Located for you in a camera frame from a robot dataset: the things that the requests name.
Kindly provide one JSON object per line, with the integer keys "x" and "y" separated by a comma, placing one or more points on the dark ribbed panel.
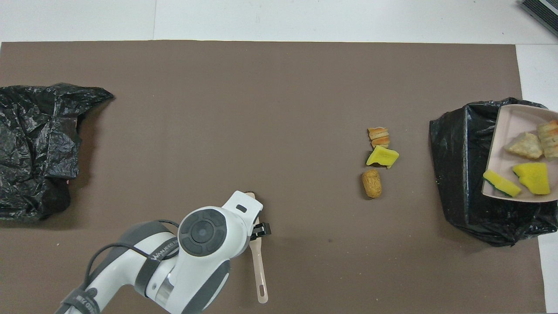
{"x": 542, "y": 13}

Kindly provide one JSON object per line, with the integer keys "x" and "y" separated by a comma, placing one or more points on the beige hand brush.
{"x": 258, "y": 261}

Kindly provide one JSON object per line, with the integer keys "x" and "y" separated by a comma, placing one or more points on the crumpled black bag bin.
{"x": 30, "y": 144}

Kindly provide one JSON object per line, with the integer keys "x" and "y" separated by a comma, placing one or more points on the brown table mat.
{"x": 279, "y": 87}

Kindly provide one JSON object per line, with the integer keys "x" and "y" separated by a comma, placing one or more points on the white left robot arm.
{"x": 200, "y": 248}

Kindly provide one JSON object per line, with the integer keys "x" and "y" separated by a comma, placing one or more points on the pale bread chunk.
{"x": 525, "y": 146}

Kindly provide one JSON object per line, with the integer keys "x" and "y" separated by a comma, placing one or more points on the boxy black bag bin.
{"x": 457, "y": 174}

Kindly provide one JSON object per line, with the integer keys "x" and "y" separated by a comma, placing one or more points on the long striped croissant piece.
{"x": 549, "y": 139}

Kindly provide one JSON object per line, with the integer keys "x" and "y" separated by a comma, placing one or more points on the short striped croissant piece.
{"x": 378, "y": 136}

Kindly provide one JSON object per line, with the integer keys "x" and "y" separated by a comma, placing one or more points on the yellow sponge piece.
{"x": 382, "y": 157}
{"x": 532, "y": 178}

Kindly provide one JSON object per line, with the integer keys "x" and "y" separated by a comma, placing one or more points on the beige plastic dustpan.
{"x": 518, "y": 122}

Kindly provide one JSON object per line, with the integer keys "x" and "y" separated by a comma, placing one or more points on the brown oval bread roll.
{"x": 372, "y": 183}

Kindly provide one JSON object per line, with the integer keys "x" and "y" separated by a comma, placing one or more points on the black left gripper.
{"x": 261, "y": 230}

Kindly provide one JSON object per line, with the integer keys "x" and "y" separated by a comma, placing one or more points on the yellow sponge green backing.
{"x": 501, "y": 183}

